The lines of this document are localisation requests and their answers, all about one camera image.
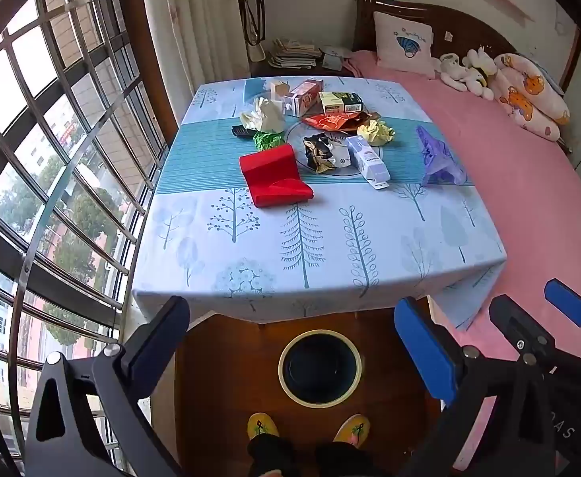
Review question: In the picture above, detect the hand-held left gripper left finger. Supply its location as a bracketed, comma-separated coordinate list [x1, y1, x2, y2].
[24, 295, 192, 477]

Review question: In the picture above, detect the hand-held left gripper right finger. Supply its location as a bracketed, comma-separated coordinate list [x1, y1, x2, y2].
[394, 297, 536, 477]

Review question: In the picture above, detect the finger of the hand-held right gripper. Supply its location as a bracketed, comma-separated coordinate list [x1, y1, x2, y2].
[488, 294, 581, 477]
[544, 278, 581, 383]

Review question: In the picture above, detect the round dark trash can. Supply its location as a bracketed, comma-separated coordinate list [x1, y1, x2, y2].
[277, 329, 363, 407]

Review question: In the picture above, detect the cream paper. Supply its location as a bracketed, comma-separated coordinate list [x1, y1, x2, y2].
[239, 97, 287, 133]

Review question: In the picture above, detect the green and white carton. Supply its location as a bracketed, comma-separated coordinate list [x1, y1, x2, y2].
[319, 91, 365, 115]

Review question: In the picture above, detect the yellow slipper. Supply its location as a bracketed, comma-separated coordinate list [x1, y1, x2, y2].
[333, 413, 371, 446]
[247, 412, 279, 441]

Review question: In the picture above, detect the person's right leg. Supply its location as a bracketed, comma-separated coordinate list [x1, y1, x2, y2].
[314, 440, 406, 477]

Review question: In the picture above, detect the person's leg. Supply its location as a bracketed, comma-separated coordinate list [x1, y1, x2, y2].
[247, 434, 302, 477]
[314, 440, 406, 477]

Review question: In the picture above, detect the tree print tablecloth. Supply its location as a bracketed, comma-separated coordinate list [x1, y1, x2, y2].
[131, 76, 509, 332]

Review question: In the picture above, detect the person's left leg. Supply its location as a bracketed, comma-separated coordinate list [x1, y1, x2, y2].
[247, 434, 302, 477]

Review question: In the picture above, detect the purple plastic bag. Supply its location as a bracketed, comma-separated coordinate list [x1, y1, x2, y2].
[416, 125, 468, 188]

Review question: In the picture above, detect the white and purple carton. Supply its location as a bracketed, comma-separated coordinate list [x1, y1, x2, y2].
[345, 134, 392, 191]

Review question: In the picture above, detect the long bear print pillow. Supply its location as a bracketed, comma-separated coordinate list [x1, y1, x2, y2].
[493, 52, 571, 141]

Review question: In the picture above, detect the yellow crumpled paper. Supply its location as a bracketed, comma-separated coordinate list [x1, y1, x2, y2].
[358, 118, 396, 148]

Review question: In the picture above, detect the black and gold crumpled wrapper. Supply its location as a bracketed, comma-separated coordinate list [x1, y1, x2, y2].
[303, 132, 354, 174]

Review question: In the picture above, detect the green crumpled paper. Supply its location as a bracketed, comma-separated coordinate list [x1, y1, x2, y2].
[253, 130, 286, 151]

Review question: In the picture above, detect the round plate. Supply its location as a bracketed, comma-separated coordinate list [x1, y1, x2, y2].
[285, 116, 387, 178]

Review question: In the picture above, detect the window with metal grille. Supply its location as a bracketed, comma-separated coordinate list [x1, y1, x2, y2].
[0, 0, 173, 477]

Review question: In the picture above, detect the white and yellow plush toy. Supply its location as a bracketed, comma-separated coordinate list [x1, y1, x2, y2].
[462, 47, 498, 101]

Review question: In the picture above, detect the orange snack wrapper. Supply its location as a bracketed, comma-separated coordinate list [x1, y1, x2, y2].
[302, 112, 371, 133]

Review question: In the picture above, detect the red and white carton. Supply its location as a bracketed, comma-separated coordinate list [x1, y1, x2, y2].
[283, 79, 324, 118]

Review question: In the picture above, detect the dark wooden nightstand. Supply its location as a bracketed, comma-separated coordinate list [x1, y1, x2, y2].
[249, 50, 357, 79]

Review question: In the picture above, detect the dark wooden headboard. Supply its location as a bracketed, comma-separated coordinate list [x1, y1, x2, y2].
[353, 0, 581, 156]

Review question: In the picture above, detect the small grey box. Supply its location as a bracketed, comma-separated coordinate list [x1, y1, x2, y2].
[322, 47, 354, 71]

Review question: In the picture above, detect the white printed square pillow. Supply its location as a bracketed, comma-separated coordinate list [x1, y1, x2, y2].
[372, 11, 436, 79]

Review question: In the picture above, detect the cream curtain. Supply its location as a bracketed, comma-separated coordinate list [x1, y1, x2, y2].
[140, 0, 251, 127]

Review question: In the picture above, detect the stack of papers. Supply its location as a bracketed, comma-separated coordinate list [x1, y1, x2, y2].
[269, 37, 324, 69]

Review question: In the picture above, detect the hanging black cable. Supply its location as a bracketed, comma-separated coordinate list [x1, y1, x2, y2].
[239, 0, 274, 47]

